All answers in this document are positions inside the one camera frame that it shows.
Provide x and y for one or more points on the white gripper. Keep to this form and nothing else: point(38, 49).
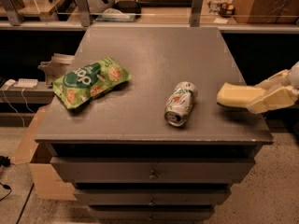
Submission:
point(294, 75)

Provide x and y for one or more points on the yellow sponge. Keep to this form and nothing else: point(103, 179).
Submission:
point(237, 95)

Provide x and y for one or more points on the crushed 7up can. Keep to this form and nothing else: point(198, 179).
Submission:
point(179, 105)

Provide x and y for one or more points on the small fruit bowl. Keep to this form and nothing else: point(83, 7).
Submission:
point(227, 10)

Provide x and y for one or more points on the clear water bottle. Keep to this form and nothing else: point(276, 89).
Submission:
point(214, 7)

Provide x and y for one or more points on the top drawer knob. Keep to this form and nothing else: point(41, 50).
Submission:
point(153, 175)

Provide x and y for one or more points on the black keyboard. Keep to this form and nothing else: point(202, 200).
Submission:
point(165, 3)

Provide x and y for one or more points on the grey drawer cabinet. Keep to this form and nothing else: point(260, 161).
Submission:
point(108, 149)

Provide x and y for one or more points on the black device on desk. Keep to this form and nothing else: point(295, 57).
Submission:
point(128, 6)

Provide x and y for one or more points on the clear plastic bag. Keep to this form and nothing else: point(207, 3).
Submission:
point(112, 14)

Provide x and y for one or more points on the green chip bag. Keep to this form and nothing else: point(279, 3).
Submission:
point(89, 82)

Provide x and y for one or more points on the cardboard box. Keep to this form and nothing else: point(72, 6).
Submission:
point(48, 184)

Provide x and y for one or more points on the white power strip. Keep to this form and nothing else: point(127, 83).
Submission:
point(26, 83)

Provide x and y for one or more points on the grey bracket part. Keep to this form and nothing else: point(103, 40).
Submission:
point(55, 67)

